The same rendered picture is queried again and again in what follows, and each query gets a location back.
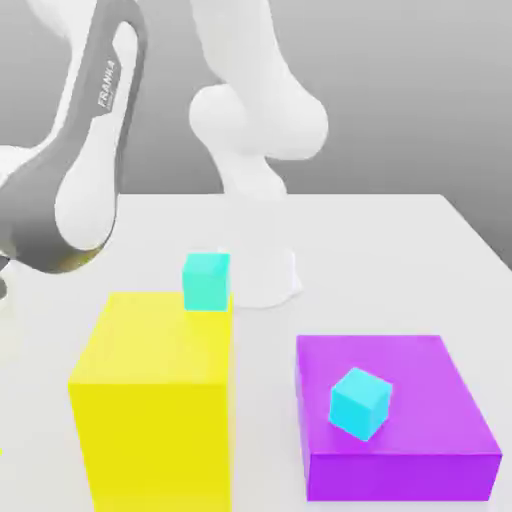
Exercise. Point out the small turquoise cube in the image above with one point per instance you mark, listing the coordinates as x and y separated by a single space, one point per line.
206 284

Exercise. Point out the large purple box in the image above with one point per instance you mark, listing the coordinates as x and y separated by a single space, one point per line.
420 472

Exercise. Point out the large yellow box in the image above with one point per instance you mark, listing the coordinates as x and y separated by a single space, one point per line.
152 400

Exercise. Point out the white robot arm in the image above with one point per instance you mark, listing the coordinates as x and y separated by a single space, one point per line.
256 120

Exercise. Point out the small cyan cube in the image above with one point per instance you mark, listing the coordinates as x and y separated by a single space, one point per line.
358 404

